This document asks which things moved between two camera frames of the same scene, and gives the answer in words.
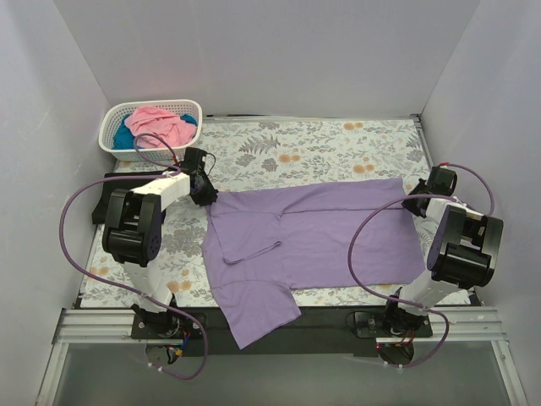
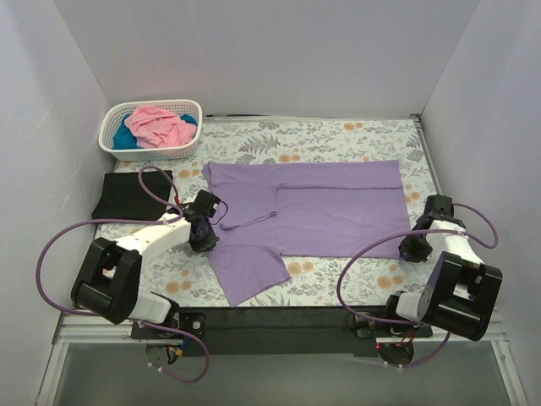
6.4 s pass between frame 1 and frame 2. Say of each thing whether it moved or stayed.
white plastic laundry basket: stayed
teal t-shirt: stayed
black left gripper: moved
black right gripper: moved
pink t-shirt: stayed
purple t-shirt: moved
